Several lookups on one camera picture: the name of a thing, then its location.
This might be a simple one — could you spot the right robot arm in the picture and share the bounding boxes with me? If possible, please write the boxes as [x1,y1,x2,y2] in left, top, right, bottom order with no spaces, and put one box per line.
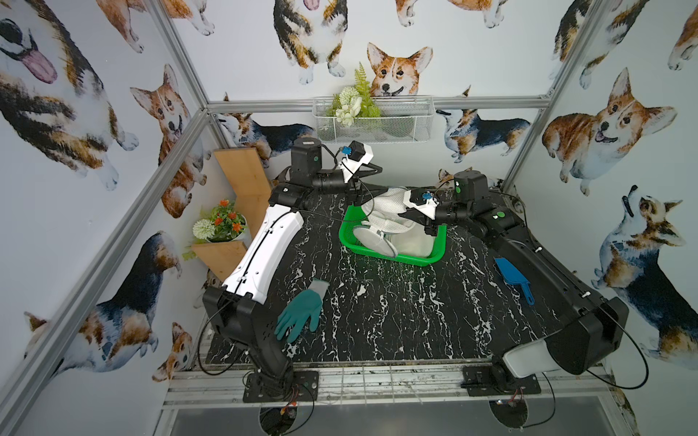
[401,170,629,379]

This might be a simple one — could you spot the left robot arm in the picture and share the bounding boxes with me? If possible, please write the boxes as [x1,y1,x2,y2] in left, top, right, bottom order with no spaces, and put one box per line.
[203,138,383,389]

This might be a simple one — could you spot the green plastic basket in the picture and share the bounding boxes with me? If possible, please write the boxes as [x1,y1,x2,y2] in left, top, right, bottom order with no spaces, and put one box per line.
[338,202,448,268]

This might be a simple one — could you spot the white artificial flowers with fern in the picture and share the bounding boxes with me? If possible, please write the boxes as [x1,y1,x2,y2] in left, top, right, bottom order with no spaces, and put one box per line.
[326,64,382,127]

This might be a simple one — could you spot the blue dustpan scoop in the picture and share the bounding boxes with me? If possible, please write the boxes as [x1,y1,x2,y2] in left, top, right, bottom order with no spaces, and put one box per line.
[494,258,535,305]

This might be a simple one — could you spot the wooden shelf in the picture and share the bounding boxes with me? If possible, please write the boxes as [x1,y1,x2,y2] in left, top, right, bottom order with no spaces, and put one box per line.
[191,148,271,281]

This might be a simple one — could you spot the green work glove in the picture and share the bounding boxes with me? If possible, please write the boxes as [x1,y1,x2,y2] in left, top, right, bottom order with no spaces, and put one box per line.
[274,279,330,343]

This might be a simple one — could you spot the potted orange flowers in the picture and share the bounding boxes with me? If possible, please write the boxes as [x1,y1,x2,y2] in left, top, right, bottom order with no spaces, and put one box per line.
[183,199,249,261]

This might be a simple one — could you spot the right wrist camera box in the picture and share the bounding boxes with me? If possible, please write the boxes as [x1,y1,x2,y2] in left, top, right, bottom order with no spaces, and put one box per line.
[404,188,439,220]

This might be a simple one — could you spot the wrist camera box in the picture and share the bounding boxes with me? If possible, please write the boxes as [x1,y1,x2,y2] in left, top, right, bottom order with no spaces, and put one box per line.
[338,141,374,185]
[404,188,439,220]

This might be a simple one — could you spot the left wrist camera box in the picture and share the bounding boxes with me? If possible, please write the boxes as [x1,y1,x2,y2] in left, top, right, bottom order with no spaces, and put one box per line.
[338,141,374,185]

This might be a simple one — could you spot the white wire wall basket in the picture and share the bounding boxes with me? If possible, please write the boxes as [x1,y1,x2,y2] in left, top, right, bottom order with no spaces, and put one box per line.
[312,96,436,144]

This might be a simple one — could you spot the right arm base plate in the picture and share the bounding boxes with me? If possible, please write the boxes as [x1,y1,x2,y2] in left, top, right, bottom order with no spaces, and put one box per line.
[461,365,542,397]

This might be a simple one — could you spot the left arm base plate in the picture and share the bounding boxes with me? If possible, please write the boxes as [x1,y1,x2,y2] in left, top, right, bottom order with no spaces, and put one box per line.
[243,371,320,403]

